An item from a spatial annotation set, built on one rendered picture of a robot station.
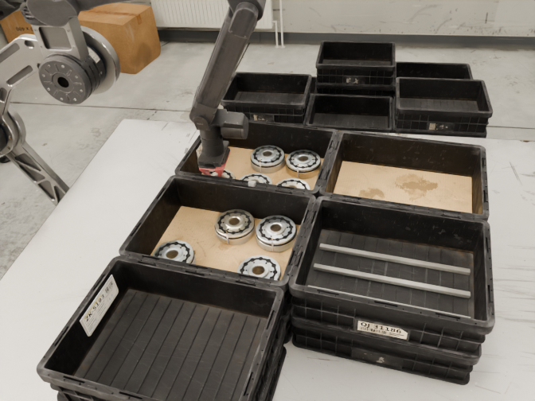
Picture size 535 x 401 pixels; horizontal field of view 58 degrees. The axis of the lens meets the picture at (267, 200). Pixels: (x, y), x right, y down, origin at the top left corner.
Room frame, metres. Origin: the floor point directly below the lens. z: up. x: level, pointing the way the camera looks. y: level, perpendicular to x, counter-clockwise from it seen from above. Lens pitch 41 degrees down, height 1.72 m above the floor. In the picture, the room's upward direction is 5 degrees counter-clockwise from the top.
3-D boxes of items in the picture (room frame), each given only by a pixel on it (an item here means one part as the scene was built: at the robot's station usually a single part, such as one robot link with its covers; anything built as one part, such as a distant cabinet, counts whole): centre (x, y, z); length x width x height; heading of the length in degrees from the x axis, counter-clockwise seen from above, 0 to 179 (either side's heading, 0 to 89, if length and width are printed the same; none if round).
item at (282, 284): (0.84, 0.11, 0.92); 0.40 x 0.30 x 0.02; 70
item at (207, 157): (1.09, 0.14, 0.98); 0.10 x 0.07 x 0.07; 167
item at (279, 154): (1.19, -0.01, 0.86); 0.10 x 0.10 x 0.01
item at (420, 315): (0.70, -0.26, 0.92); 0.40 x 0.30 x 0.02; 70
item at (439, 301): (0.70, -0.26, 0.87); 0.40 x 0.30 x 0.11; 70
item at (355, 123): (2.02, -0.43, 0.31); 0.40 x 0.30 x 0.34; 76
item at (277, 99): (2.11, -0.04, 0.37); 0.40 x 0.30 x 0.45; 76
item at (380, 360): (0.70, -0.26, 0.76); 0.40 x 0.30 x 0.12; 70
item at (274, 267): (0.74, 0.03, 0.86); 0.10 x 0.10 x 0.01
